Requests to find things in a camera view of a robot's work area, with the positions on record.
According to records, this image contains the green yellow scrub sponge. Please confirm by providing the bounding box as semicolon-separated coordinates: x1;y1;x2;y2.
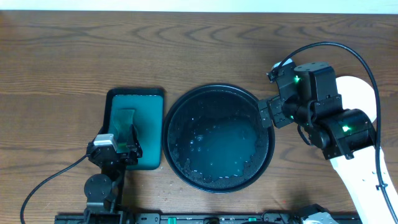
108;109;135;152

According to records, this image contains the white plate top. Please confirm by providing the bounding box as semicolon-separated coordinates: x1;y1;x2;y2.
336;76;377;122

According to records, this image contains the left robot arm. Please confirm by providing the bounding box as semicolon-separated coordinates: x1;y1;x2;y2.
84;125;142;223

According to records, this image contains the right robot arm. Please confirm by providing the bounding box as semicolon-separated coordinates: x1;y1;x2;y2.
257;60;397;223

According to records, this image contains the black rectangular water tray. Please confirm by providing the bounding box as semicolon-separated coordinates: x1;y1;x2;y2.
101;88;164;170

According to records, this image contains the black round serving tray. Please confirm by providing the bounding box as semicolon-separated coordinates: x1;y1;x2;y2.
162;84;275;194

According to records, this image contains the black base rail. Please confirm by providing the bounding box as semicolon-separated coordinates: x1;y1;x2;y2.
54;212;363;224

